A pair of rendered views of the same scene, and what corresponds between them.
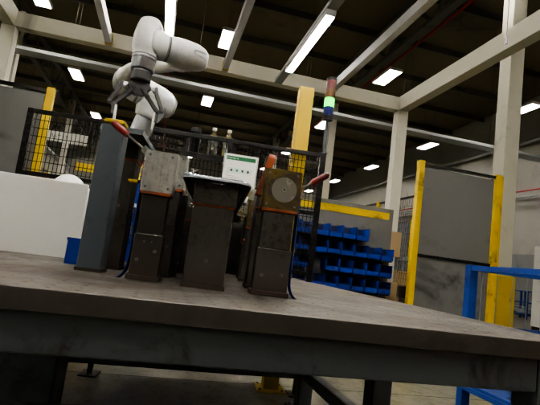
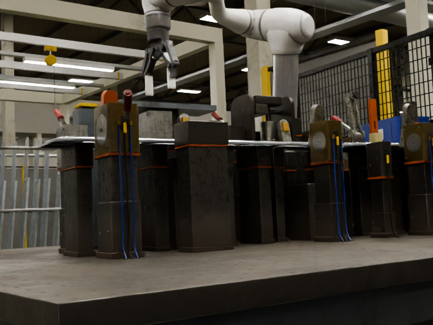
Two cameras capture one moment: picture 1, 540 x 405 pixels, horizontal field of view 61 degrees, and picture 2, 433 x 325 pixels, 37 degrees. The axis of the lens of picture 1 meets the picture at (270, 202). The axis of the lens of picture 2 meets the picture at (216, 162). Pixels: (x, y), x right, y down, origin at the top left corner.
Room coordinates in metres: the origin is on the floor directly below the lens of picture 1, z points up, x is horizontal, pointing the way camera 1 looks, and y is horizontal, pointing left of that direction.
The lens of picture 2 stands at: (0.93, -1.52, 0.79)
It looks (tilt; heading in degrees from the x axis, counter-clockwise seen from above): 5 degrees up; 66
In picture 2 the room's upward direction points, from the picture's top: 2 degrees counter-clockwise
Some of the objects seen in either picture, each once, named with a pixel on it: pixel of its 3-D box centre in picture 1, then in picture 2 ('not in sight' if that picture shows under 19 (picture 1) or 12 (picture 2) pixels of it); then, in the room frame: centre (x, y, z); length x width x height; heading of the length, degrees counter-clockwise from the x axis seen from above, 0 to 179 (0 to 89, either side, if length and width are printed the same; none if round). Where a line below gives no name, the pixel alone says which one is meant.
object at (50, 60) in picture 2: not in sight; (51, 75); (2.49, 7.62, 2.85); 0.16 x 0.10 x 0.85; 13
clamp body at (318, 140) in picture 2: (256, 242); (331, 182); (1.98, 0.04, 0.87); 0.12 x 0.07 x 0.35; 96
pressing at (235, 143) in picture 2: (218, 206); (270, 145); (1.89, 0.21, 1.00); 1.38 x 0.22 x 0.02; 6
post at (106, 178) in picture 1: (103, 198); (87, 178); (1.38, 0.50, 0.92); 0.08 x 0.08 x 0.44; 6
